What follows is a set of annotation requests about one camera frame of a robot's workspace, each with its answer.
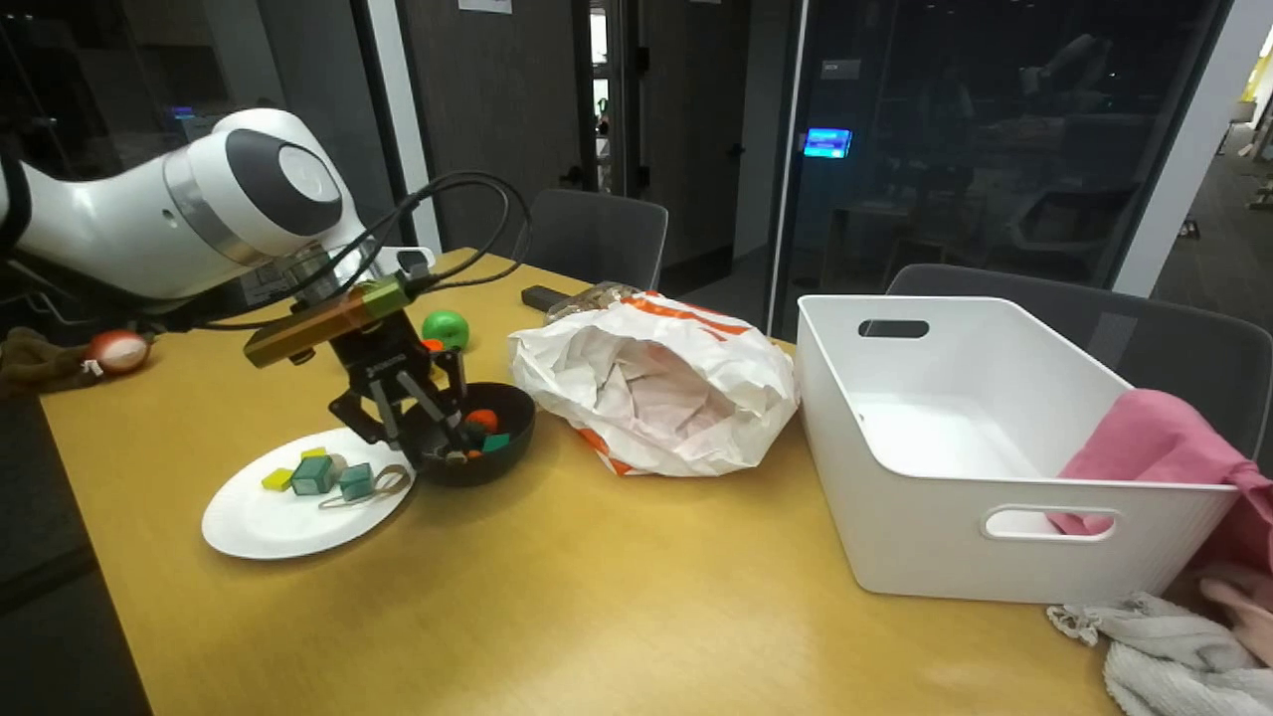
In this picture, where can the plain teal block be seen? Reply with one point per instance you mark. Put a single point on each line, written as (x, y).
(321, 476)

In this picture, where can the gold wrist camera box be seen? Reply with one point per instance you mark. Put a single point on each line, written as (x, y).
(325, 322)

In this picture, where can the white paper plate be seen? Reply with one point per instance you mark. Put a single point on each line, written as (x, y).
(280, 521)

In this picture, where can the black bowl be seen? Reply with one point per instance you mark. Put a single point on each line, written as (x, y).
(512, 411)

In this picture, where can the white plastic bin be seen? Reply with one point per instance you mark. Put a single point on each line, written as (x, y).
(929, 437)

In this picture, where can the pink cloth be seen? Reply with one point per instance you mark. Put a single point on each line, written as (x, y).
(1169, 444)

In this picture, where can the red white toy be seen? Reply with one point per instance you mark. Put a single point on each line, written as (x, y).
(117, 350)

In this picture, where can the grey chair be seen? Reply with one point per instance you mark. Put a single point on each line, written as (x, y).
(589, 240)
(1169, 338)

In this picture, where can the grey cloth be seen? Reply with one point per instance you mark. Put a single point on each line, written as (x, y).
(1178, 659)

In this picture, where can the clear bag of nuts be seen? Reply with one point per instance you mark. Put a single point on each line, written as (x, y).
(604, 297)

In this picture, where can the yellow block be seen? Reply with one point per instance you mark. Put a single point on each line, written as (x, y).
(276, 480)
(313, 456)

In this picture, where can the green plastic egg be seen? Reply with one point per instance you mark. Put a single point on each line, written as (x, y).
(446, 327)

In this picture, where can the crumpled plastic bag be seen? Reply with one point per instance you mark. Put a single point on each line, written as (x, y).
(662, 384)

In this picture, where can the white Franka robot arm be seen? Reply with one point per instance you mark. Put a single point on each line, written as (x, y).
(134, 213)

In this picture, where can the black flat remote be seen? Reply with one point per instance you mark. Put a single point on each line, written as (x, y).
(543, 297)

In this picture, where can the orange red block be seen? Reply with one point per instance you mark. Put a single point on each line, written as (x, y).
(483, 420)

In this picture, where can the blue lit screen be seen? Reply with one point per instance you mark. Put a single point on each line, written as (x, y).
(829, 140)

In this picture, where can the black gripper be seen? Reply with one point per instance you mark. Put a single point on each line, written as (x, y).
(378, 346)

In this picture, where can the small teal block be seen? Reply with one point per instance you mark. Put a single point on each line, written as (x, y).
(494, 447)

